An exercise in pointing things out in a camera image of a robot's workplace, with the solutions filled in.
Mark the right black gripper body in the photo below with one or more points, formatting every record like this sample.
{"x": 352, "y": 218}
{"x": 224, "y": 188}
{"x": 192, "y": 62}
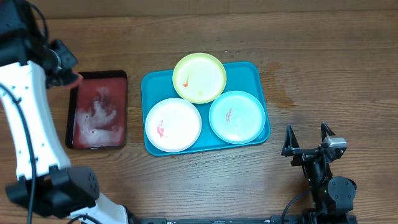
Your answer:
{"x": 313, "y": 170}

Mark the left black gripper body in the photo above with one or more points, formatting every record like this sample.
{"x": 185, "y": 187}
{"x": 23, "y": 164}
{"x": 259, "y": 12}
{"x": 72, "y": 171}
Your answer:
{"x": 60, "y": 63}

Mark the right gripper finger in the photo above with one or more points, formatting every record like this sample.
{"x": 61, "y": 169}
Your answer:
{"x": 326, "y": 131}
{"x": 291, "y": 146}

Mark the yellow-green plastic plate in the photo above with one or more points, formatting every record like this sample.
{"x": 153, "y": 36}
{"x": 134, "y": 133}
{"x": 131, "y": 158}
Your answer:
{"x": 199, "y": 78}

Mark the white plastic plate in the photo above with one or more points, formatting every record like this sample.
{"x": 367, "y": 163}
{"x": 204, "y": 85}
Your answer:
{"x": 173, "y": 125}

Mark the red and green sponge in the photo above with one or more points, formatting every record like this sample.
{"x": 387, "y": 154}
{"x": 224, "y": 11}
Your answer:
{"x": 78, "y": 79}

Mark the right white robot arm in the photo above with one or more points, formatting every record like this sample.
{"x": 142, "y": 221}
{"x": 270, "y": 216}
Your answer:
{"x": 332, "y": 196}

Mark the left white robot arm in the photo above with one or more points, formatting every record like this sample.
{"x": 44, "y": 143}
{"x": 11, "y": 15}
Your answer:
{"x": 47, "y": 184}

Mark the black red-lined tray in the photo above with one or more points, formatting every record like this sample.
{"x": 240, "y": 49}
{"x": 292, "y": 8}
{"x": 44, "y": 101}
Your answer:
{"x": 97, "y": 114}

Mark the teal plastic tray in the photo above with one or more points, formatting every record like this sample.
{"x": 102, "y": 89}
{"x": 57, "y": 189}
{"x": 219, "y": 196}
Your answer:
{"x": 242, "y": 76}

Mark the light blue plastic plate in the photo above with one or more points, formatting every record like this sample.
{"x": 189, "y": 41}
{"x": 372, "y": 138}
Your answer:
{"x": 237, "y": 117}

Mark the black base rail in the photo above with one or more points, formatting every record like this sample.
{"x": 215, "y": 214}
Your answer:
{"x": 275, "y": 219}

